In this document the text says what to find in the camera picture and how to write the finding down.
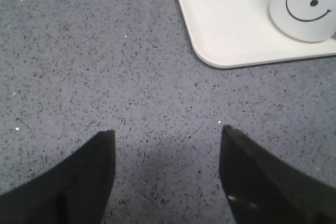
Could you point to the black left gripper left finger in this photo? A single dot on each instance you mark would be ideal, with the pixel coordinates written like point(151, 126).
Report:
point(76, 190)

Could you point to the cream rectangular plastic tray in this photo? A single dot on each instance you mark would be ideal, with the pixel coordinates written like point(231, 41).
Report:
point(236, 33)

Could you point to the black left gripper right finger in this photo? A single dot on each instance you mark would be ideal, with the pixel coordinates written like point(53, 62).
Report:
point(261, 188)

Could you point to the white smiley face mug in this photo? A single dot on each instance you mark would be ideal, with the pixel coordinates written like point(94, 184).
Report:
point(305, 20)

